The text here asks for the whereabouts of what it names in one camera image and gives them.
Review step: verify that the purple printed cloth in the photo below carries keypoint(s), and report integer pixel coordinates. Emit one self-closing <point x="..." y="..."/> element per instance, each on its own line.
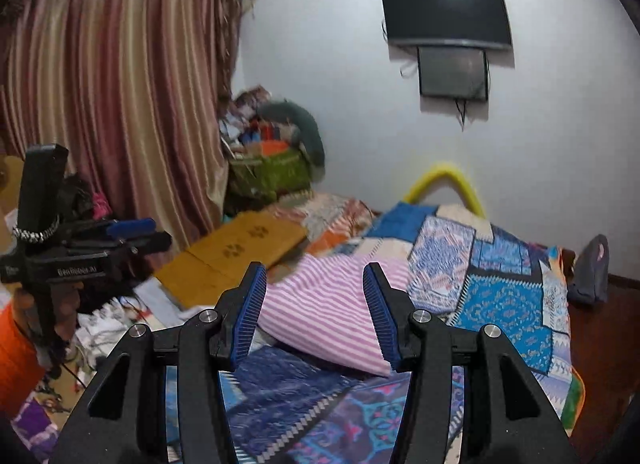
<point x="30" y="424"/>

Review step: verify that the orange green blanket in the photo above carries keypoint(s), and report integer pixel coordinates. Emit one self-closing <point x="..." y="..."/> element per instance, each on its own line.
<point x="575" y="394"/>

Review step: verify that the striped red beige curtain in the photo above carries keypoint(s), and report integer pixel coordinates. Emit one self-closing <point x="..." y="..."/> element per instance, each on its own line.
<point x="125" y="94"/>

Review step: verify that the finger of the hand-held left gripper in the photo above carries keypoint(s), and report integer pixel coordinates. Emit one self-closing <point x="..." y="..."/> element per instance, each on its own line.
<point x="150" y="243"/>
<point x="130" y="228"/>

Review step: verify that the person's left hand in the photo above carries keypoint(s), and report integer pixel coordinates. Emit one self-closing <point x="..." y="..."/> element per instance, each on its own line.
<point x="67" y="309"/>

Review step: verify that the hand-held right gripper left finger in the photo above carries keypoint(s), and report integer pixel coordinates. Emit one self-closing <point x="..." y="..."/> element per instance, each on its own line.
<point x="247" y="314"/>

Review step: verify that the large black television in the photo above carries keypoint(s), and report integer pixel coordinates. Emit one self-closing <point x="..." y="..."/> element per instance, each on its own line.
<point x="445" y="11"/>

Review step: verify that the wooden lap desk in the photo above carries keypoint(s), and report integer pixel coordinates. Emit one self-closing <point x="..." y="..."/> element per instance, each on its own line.
<point x="235" y="249"/>

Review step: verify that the small black monitor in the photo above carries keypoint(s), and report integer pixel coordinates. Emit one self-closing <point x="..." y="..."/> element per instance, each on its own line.
<point x="452" y="71"/>

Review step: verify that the yellow foam tube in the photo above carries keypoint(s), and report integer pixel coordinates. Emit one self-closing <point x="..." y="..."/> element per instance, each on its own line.
<point x="445" y="169"/>

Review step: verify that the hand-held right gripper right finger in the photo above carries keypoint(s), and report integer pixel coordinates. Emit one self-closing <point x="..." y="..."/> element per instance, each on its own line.
<point x="382" y="314"/>

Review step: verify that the grey plush pillow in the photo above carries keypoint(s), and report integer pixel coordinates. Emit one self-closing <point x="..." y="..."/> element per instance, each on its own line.
<point x="305" y="124"/>

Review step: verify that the blue patchwork blanket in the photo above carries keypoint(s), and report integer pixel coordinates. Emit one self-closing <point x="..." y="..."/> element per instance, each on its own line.
<point x="500" y="304"/>

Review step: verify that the black mesh chair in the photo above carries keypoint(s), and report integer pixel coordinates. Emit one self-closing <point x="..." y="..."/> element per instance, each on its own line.
<point x="75" y="189"/>

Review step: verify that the grey plastic bag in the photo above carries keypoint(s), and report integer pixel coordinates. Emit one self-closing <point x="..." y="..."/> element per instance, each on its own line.
<point x="590" y="274"/>

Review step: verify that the white patterned cloth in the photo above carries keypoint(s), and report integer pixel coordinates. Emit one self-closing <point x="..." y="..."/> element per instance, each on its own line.
<point x="110" y="319"/>

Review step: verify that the pink white striped towel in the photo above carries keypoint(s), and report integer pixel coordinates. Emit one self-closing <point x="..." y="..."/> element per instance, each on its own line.
<point x="325" y="309"/>

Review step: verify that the orange striped quilt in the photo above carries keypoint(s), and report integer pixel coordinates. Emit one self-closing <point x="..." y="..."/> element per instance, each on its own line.
<point x="330" y="224"/>

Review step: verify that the green storage bag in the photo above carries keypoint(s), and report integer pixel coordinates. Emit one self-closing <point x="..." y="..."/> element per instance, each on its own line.
<point x="280" y="174"/>

